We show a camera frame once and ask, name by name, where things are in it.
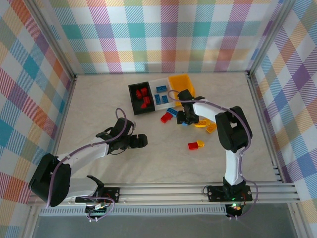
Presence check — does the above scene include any clear white plastic container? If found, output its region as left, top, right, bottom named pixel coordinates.
left=148, top=78, right=178, bottom=112

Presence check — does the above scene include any yellow plastic bin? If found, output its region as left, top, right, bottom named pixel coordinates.
left=168, top=74, right=197, bottom=106

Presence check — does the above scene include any black plastic container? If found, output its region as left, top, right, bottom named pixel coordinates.
left=128, top=81, right=157, bottom=116

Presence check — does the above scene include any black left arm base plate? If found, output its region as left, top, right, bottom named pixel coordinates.
left=102, top=187, right=121, bottom=199

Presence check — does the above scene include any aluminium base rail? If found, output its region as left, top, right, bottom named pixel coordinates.
left=26, top=181, right=301, bottom=207

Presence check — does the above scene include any aluminium side rail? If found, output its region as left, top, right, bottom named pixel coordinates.
left=246, top=71, right=285, bottom=184

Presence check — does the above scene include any grey slotted cable duct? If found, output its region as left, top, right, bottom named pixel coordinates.
left=39, top=207, right=227, bottom=217

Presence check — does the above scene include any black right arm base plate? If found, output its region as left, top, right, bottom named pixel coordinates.
left=207, top=184, right=253, bottom=202

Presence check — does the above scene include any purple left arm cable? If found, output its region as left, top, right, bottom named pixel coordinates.
left=46, top=107, right=136, bottom=223

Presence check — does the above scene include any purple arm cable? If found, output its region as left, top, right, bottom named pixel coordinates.
left=168, top=90, right=260, bottom=220
left=46, top=107, right=136, bottom=223

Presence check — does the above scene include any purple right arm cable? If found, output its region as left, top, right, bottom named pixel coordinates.
left=168, top=90, right=260, bottom=220

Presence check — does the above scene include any aluminium frame post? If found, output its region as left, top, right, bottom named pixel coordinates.
left=23, top=0, right=78, bottom=78
left=247, top=0, right=292, bottom=75

